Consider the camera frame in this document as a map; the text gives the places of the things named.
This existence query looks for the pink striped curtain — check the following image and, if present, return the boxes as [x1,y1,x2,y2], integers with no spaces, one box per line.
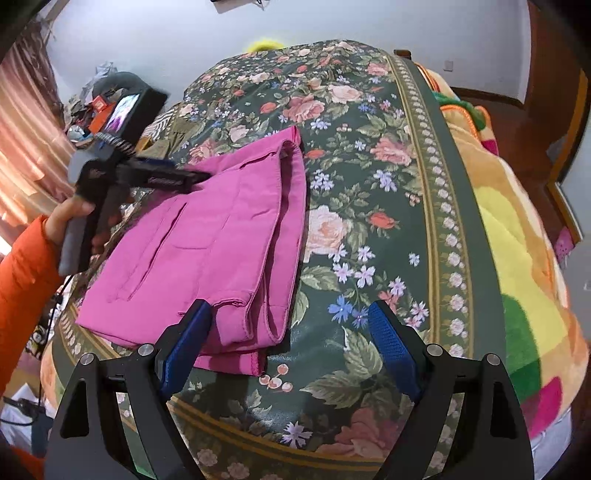
[0,28,75,241]

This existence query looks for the olive green garment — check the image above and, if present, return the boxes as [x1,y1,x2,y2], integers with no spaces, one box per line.
[148,117,195,155]

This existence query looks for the dark floral bedspread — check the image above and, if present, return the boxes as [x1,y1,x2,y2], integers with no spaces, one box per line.
[39,41,513,480]

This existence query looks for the pink pants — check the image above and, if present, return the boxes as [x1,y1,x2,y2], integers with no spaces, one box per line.
[75,126,309,377]

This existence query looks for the striped cloth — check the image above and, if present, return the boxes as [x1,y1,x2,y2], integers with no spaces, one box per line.
[141,111,174,139]

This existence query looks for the person's left forearm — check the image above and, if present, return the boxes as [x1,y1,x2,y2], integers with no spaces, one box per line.
[0,215,65,402]

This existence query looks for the colourful fleece blanket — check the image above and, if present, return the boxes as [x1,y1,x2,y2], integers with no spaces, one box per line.
[416,62,589,439]

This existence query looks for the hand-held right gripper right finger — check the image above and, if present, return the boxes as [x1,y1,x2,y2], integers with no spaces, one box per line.
[368,300,536,480]

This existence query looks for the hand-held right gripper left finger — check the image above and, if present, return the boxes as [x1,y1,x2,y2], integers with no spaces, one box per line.
[45,299,214,480]

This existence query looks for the grey pillow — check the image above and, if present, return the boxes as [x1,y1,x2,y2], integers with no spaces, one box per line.
[95,71,148,100]

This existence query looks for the person's left hand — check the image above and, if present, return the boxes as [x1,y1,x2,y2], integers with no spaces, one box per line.
[46,196,116,257]

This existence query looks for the pile of light clothes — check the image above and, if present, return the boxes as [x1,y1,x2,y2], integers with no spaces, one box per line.
[65,62,116,112]

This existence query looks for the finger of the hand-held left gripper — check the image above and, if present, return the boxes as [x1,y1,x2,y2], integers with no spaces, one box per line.
[117,157,215,195]

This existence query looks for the orange box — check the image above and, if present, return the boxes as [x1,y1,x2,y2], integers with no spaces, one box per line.
[88,96,116,132]

